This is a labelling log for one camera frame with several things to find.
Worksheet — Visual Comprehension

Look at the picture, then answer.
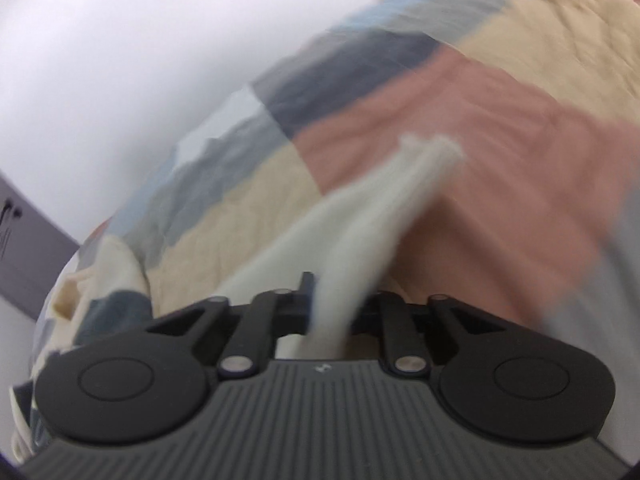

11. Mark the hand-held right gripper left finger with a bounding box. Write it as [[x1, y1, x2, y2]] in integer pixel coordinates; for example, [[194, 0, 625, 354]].
[[145, 271, 316, 380]]

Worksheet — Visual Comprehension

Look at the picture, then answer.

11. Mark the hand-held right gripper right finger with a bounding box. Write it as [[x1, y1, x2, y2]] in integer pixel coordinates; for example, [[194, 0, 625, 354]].
[[350, 291, 506, 379]]

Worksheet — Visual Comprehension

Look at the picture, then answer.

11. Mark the cream striped knit sweater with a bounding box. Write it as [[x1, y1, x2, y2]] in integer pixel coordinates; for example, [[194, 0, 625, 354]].
[[10, 132, 467, 466]]

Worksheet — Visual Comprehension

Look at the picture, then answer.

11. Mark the grey door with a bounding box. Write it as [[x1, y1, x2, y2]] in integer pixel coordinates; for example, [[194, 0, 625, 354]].
[[0, 172, 82, 321]]

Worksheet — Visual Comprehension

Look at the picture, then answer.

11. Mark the patchwork quilt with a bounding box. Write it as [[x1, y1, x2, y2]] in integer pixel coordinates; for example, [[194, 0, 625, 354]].
[[30, 0, 640, 361]]

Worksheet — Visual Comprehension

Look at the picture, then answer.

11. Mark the black door handle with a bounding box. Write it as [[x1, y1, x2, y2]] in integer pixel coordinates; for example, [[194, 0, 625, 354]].
[[1, 200, 22, 261]]

